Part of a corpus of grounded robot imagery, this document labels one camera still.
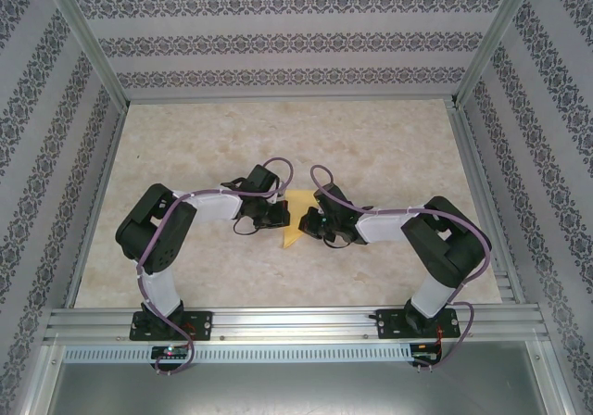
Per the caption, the thin aluminium cross rail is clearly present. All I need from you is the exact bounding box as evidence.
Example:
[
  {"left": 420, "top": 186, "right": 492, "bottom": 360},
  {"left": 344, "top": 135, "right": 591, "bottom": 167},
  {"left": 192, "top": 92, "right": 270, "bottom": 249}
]
[{"left": 125, "top": 94, "right": 458, "bottom": 105}]

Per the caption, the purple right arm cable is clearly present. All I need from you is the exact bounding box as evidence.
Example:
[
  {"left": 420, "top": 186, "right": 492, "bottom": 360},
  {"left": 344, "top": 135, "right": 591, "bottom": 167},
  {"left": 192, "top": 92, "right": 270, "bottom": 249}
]
[{"left": 309, "top": 164, "right": 493, "bottom": 373}]

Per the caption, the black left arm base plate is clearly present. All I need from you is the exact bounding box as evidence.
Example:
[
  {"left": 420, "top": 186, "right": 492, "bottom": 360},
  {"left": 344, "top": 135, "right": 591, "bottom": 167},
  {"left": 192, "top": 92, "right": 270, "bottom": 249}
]
[{"left": 129, "top": 310, "right": 214, "bottom": 342}]

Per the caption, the slotted grey cable duct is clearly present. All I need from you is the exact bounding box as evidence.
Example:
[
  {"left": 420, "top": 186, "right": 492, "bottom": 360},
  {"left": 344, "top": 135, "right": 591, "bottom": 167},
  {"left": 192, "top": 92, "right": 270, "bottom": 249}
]
[{"left": 62, "top": 344, "right": 413, "bottom": 363}]

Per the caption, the aluminium side rail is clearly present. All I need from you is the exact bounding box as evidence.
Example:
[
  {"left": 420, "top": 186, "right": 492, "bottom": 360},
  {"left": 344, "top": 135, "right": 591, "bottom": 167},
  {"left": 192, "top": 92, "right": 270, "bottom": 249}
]
[
  {"left": 63, "top": 104, "right": 129, "bottom": 308},
  {"left": 448, "top": 102, "right": 529, "bottom": 306}
]

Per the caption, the aluminium frame post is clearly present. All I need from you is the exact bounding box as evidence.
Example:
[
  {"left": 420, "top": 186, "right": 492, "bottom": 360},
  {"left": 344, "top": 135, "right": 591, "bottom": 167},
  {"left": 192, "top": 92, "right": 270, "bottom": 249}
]
[
  {"left": 453, "top": 0, "right": 542, "bottom": 109},
  {"left": 39, "top": 0, "right": 130, "bottom": 107}
]

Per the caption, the grey sheet metal tray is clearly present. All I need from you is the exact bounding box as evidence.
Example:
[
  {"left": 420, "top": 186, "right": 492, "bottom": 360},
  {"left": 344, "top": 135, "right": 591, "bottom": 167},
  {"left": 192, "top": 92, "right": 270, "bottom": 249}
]
[{"left": 39, "top": 340, "right": 569, "bottom": 415}]

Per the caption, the aluminium mounting rail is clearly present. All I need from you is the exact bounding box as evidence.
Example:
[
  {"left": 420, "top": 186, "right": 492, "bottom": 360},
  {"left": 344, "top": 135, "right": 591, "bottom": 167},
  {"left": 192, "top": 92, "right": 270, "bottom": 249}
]
[{"left": 44, "top": 306, "right": 550, "bottom": 345}]

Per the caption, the yellow cloth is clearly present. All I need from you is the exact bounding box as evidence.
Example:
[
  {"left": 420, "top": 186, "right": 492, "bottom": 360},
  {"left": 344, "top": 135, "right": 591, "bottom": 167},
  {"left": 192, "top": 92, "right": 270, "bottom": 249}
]
[{"left": 280, "top": 187, "right": 319, "bottom": 250}]

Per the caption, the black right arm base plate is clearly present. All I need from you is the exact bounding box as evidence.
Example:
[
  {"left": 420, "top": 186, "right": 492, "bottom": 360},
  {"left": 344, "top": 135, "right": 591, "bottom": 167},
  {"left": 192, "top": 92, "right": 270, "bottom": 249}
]
[{"left": 377, "top": 308, "right": 462, "bottom": 341}]

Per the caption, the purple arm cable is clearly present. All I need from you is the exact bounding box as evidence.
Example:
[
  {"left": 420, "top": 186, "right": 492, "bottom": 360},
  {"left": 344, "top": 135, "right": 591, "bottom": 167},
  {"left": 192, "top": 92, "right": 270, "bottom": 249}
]
[
  {"left": 309, "top": 164, "right": 493, "bottom": 373},
  {"left": 136, "top": 157, "right": 297, "bottom": 375}
]

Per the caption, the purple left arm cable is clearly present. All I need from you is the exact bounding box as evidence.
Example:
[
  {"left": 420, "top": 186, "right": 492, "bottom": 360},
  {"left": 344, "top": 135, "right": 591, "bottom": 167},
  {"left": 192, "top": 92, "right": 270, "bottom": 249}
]
[{"left": 136, "top": 157, "right": 297, "bottom": 375}]

